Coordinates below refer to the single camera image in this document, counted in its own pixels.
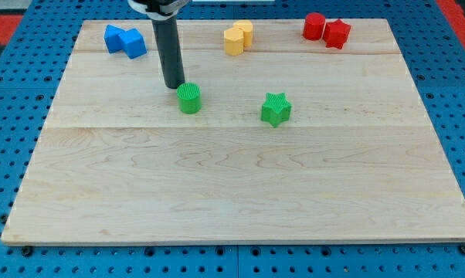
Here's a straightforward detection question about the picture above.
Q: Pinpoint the red star block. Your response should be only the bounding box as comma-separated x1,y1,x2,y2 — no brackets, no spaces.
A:
322,19,351,49

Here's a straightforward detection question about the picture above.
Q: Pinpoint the yellow cylinder block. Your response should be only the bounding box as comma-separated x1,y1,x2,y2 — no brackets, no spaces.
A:
233,19,253,47

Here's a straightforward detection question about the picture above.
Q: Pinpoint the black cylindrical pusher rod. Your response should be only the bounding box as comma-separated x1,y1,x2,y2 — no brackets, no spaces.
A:
152,16,185,89

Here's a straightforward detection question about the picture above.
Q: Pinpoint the wooden board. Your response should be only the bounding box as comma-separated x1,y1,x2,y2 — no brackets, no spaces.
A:
1,19,465,246

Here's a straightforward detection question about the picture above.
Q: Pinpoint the yellow hexagon block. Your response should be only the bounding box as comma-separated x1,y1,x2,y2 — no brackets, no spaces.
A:
223,27,244,56

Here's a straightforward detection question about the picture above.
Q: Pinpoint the green star block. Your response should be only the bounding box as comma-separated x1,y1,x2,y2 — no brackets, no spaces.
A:
260,93,292,127

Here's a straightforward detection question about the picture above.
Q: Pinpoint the green cylinder block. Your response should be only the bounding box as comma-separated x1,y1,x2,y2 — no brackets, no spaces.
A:
176,83,202,114

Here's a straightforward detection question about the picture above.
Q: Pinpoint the blue angular block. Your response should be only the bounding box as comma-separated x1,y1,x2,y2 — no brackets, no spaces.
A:
104,25,124,53

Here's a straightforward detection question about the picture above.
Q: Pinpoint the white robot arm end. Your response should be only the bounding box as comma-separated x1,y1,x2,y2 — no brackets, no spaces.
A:
127,0,189,21

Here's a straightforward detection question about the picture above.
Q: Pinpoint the blue cube block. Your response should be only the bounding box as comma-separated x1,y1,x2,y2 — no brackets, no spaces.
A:
118,29,147,59

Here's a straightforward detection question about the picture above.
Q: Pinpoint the red cylinder block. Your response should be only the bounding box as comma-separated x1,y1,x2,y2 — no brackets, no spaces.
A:
303,12,326,41

